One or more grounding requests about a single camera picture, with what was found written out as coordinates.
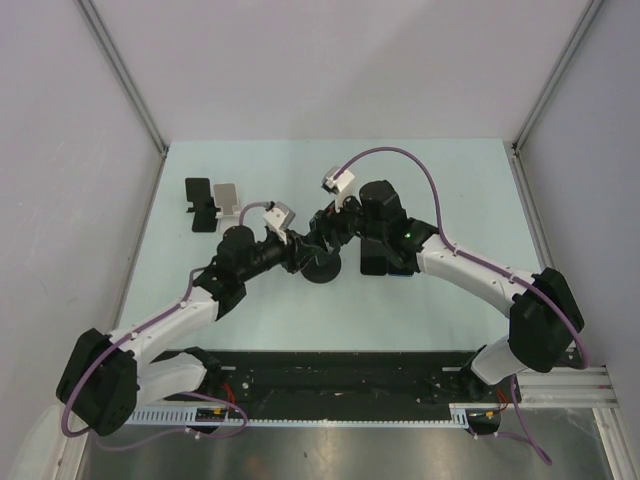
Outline aluminium corner post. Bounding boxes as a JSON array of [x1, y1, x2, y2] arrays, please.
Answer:
[[511, 0, 607, 153], [74, 0, 169, 158]]

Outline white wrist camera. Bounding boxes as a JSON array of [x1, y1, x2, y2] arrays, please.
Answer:
[[321, 166, 355, 212], [262, 202, 296, 245]]

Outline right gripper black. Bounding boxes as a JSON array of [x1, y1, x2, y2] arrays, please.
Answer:
[[307, 186, 386, 254]]

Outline black folding phone stand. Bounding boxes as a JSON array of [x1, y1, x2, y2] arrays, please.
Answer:
[[185, 178, 220, 233]]

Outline black pole phone stand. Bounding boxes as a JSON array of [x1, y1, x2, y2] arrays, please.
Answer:
[[300, 252, 342, 284]]

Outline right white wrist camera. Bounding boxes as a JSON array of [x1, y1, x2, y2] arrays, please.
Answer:
[[321, 166, 355, 212]]

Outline left aluminium corner post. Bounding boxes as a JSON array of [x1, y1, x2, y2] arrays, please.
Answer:
[[74, 0, 169, 158]]

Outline grey slotted cable duct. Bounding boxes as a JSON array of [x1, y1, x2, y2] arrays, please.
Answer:
[[125, 402, 497, 429]]

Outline aluminium frame rail front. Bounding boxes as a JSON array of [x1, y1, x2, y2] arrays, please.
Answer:
[[517, 367, 618, 408]]

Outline right aluminium corner post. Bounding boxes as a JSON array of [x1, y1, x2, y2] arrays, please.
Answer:
[[511, 0, 607, 153]]

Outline white phone stand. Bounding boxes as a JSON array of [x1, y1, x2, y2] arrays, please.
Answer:
[[213, 183, 241, 233]]

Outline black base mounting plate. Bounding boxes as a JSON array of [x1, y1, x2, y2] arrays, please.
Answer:
[[195, 350, 520, 419]]

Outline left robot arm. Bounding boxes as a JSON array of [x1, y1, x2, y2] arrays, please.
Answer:
[[56, 226, 330, 438]]

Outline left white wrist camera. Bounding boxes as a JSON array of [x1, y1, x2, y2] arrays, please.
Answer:
[[262, 202, 296, 245]]

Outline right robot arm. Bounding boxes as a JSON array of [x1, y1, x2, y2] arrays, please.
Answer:
[[310, 177, 584, 401]]

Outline blue-edged black phone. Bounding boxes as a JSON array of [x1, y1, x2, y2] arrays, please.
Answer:
[[387, 260, 414, 277]]

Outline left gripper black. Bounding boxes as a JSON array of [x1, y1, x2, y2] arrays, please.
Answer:
[[237, 228, 320, 282]]

